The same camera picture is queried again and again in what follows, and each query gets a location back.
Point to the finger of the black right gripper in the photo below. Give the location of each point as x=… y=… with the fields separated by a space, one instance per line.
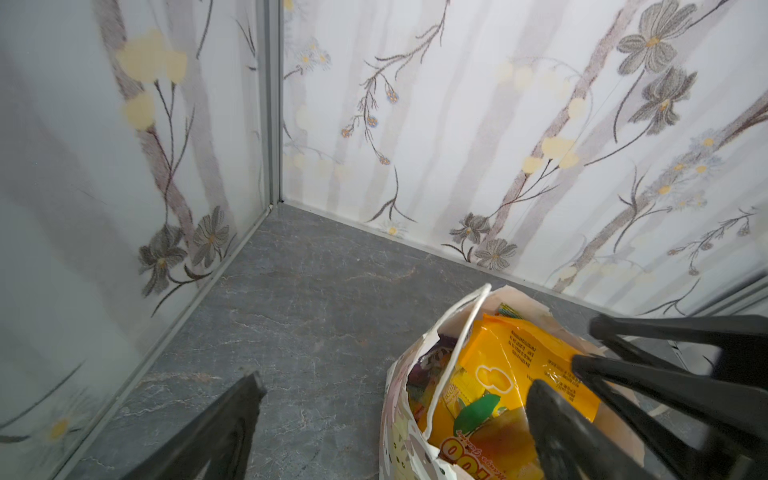
x=732 y=348
x=736 y=415

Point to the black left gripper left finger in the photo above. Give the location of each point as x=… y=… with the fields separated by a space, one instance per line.
x=216 y=444

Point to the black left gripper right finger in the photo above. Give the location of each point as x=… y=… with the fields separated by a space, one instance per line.
x=570 y=447

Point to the yellow mango snack bag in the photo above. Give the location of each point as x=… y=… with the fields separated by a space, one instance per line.
x=480 y=420

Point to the white cartoon paper bag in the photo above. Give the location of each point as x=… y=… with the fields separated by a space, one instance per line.
x=405 y=450

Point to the purple snack pack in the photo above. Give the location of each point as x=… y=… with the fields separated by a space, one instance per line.
x=426 y=373

